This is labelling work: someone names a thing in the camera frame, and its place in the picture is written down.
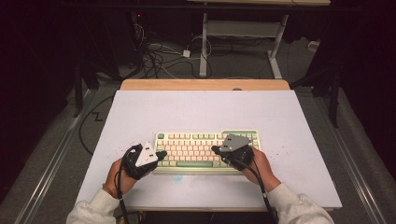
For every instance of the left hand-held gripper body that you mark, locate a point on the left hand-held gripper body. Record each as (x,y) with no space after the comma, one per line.
(146,155)

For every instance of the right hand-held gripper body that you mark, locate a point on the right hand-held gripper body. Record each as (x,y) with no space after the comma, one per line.
(236,152)

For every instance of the green and cream keyboard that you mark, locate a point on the green and cream keyboard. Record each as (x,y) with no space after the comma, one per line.
(193,149)

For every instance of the person's right hand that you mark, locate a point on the person's right hand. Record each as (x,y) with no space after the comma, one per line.
(263,169)

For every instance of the person's left hand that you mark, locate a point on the person's left hand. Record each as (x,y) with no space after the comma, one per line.
(120,182)

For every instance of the black metal stand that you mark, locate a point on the black metal stand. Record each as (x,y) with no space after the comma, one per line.
(77,93)
(334,99)

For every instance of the white power adapter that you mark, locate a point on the white power adapter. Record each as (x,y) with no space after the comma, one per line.
(186,53)

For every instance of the white power strip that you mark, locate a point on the white power strip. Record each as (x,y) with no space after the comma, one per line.
(313,45)

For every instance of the metal floor rail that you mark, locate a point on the metal floor rail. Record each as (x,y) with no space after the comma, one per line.
(53,168)
(351,168)

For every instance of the white metal desk frame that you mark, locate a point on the white metal desk frame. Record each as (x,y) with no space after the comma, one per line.
(204,46)

